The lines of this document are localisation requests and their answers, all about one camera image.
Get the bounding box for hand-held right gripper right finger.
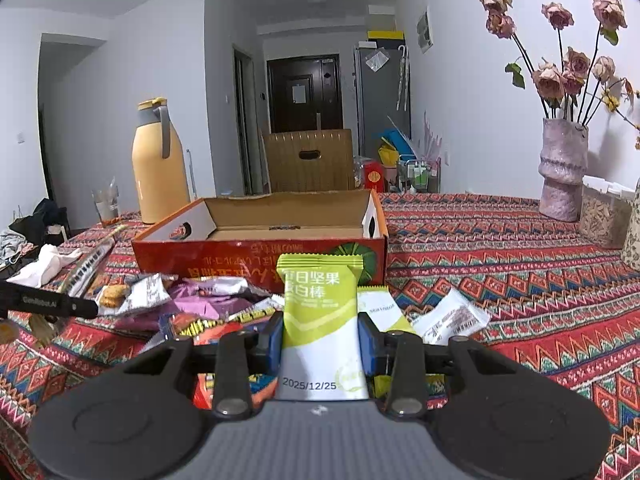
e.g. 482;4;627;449
357;316;521;420

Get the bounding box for pile of clothes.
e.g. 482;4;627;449
0;230;36;281

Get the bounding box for pile of assorted snack packets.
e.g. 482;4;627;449
95;272;291;411

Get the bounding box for side door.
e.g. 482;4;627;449
232;45;256;196

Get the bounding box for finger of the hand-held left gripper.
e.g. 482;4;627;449
69;296;99;320

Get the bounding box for white folded umbrella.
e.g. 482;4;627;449
396;45;408;111

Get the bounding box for grey cracker snack packet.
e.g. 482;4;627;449
97;274;173;317

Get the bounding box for white snack packet green corner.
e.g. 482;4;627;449
356;285;418;336

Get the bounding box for beige woven object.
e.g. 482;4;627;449
621;177;640;272

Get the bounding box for green and white snack packet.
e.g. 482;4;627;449
276;254;370;402

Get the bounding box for white snack packet brown print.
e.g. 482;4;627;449
412;287;492;346

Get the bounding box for wall panel box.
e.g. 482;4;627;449
416;6;433;54

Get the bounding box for dark entrance door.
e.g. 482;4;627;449
266;55;345;133

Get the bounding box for clear container of seeds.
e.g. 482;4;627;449
579;175;637;249

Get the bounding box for black bag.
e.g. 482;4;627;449
10;198;68;246

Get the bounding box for clear plastic bag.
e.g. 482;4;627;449
365;47;391;71

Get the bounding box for red gift box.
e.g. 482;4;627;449
363;160;386;191

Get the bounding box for pink translucent plastic piece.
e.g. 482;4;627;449
422;110;446;161

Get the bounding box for blue plastic item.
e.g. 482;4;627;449
376;130;416;158

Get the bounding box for white crumpled cloth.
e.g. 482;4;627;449
7;244;83;288

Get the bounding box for orange cardboard box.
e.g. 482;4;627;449
131;189;390;293

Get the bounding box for dried pink roses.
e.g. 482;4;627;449
480;0;640;151

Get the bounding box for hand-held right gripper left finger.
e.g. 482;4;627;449
122;312;285;420

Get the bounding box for pink textured vase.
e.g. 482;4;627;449
538;117;590;222

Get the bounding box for drinking glass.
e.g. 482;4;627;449
91;177;121;228

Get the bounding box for wire storage cart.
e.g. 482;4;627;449
397;156;442;194

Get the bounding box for long clear striped packet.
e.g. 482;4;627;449
65;224;128;297

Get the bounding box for grey refrigerator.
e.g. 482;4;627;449
354;45;412;158

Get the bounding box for yellow thermos jug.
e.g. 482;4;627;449
132;97;192;225

